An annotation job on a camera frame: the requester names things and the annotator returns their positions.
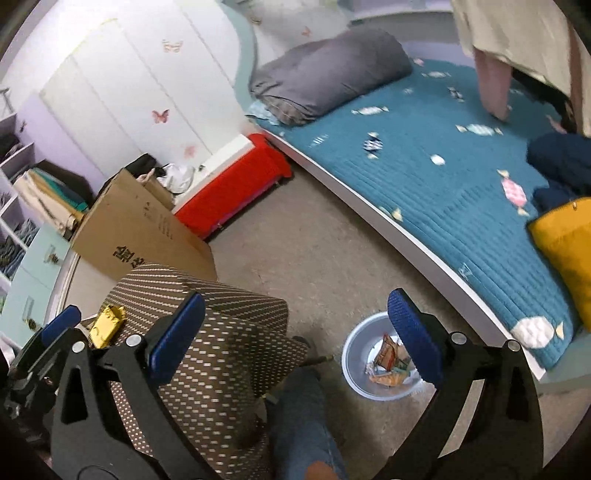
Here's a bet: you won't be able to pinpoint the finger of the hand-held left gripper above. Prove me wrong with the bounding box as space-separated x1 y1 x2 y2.
9 306 82 374

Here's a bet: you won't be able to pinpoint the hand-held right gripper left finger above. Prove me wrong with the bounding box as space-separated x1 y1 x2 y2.
48 293 208 480

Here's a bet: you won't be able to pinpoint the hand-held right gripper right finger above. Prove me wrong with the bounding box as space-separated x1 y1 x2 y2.
379 289 544 480

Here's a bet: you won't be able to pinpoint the white orange snack wrapper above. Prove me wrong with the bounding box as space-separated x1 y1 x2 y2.
376 335 400 370

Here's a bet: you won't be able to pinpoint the yellow snack packet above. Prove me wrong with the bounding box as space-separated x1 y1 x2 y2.
89 305 127 349

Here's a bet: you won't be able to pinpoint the light blue plastic bin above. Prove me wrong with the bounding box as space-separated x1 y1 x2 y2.
342 313 437 400

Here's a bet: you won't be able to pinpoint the polka dot round table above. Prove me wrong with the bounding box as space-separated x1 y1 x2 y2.
99 264 310 480

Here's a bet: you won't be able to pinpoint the low white cabinet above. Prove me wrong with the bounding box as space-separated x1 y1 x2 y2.
46 249 116 324

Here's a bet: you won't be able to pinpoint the lavender cubby shelf unit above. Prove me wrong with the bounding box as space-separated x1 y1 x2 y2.
0 85 93 352

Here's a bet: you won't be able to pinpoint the teal bunk bed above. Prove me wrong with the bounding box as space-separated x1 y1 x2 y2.
217 0 591 398

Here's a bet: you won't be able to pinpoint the large cardboard box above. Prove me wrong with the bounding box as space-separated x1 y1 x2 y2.
71 168 218 282

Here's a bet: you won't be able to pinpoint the cream hanging jacket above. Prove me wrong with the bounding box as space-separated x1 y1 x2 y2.
14 168 86 232

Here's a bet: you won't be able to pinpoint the person's leg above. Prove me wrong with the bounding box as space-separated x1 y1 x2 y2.
265 369 349 480

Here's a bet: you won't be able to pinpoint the dark hanging jacket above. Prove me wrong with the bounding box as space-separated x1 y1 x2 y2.
34 159 95 204

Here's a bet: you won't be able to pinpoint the red storage bench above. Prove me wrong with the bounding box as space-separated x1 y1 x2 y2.
173 133 294 241

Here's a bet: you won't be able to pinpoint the small white plastic bag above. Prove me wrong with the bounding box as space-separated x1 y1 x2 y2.
159 162 195 195

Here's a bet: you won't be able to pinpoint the teal quilted bed sheet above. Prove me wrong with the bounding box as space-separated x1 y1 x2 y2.
245 58 591 370

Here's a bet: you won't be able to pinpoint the black clothes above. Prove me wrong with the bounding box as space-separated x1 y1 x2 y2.
122 154 167 183

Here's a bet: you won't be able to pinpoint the yellow cushion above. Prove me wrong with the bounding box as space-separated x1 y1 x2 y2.
527 198 591 330

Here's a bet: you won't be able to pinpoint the dark blue clothing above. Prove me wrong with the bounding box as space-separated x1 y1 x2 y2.
526 133 591 213

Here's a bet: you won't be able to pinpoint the light blue pillow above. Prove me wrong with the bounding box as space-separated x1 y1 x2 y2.
246 100 280 126

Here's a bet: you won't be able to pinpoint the white wardrobe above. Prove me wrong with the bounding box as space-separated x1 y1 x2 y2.
39 0 245 185

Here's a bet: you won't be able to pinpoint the pink hanging garment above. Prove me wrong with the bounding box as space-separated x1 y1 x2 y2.
473 48 513 121

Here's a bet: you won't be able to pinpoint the grey folded duvet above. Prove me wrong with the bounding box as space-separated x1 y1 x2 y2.
249 28 414 126

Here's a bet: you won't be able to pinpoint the cream hanging shirt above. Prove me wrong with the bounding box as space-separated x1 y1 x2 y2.
450 0 591 107

